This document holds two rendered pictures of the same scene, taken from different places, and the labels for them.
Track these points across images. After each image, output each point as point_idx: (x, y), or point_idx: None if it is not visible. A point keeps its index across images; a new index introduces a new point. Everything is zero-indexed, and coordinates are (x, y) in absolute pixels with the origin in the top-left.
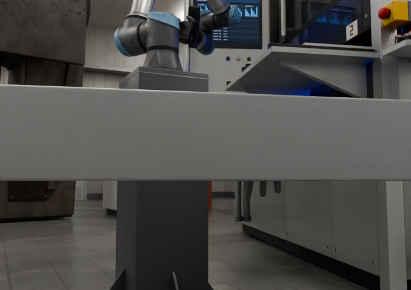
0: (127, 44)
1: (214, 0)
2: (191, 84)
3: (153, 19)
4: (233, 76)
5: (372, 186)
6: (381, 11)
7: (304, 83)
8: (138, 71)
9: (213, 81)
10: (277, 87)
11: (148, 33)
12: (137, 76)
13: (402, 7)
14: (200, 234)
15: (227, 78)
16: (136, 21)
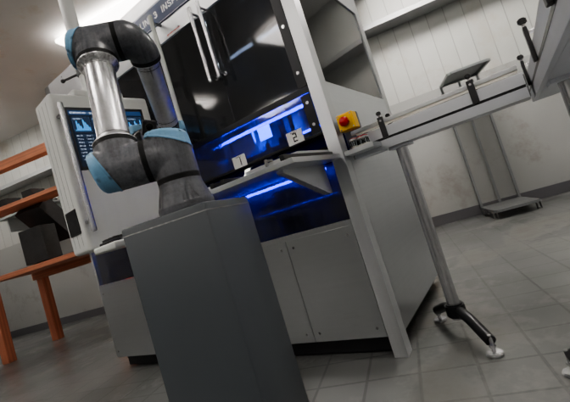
0: (122, 176)
1: (168, 112)
2: (242, 212)
3: (169, 138)
4: (136, 196)
5: (359, 265)
6: (343, 120)
7: (248, 190)
8: (205, 209)
9: (115, 206)
10: (217, 199)
11: (165, 158)
12: (205, 216)
13: (354, 116)
14: (299, 383)
15: (130, 199)
16: (125, 142)
